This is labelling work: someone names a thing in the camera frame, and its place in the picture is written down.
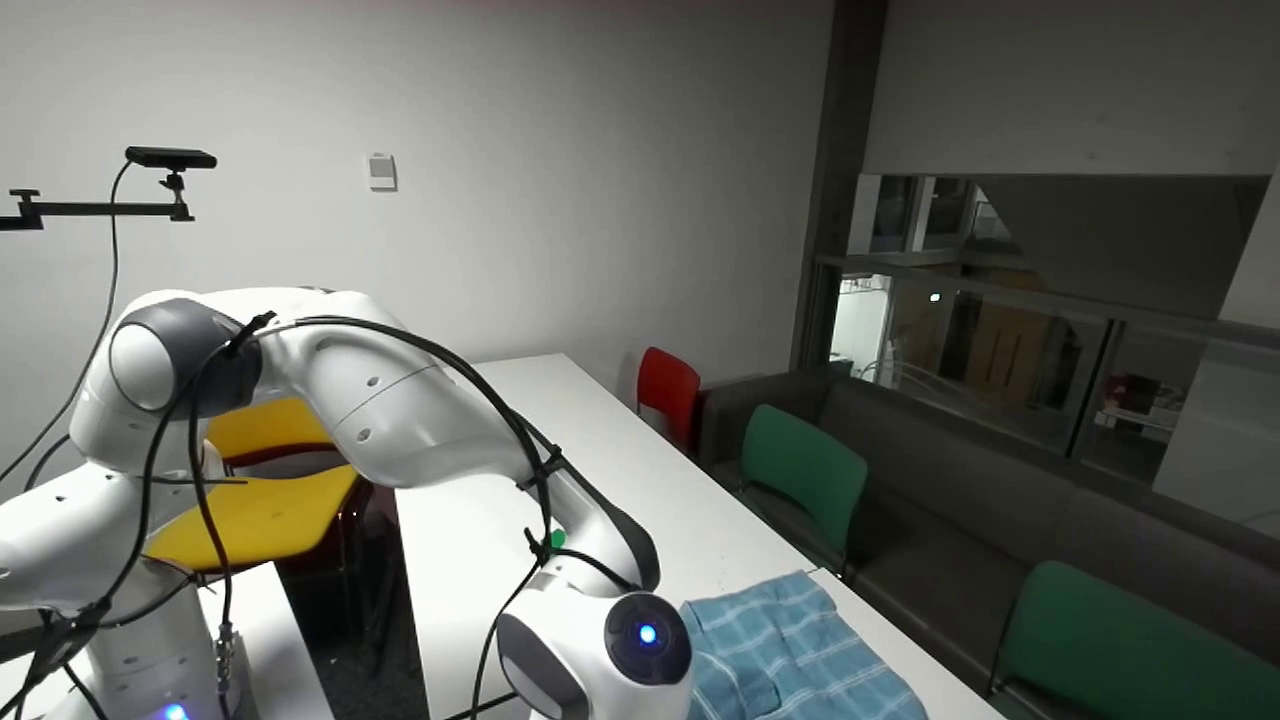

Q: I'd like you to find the white wall switch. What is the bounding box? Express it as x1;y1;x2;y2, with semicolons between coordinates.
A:
369;150;399;192

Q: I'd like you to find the black camera on boom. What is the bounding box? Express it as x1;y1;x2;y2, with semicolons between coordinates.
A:
0;144;221;232

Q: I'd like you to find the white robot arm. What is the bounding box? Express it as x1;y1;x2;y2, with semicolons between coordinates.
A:
0;289;692;720

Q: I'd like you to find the red chair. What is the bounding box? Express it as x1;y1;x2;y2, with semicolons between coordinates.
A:
637;346;701;451

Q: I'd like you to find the far green chair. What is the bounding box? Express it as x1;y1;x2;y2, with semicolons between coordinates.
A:
735;405;869;567

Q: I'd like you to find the green chair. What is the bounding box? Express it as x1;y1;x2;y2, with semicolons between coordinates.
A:
987;561;1280;720
735;405;869;567

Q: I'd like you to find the yellow chair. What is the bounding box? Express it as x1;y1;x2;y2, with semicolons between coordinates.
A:
142;398;357;573

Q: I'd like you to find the blue checkered towel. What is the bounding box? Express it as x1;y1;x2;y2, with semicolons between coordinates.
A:
678;573;927;720

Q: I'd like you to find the near green chair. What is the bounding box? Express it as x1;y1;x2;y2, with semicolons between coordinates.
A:
987;561;1280;720

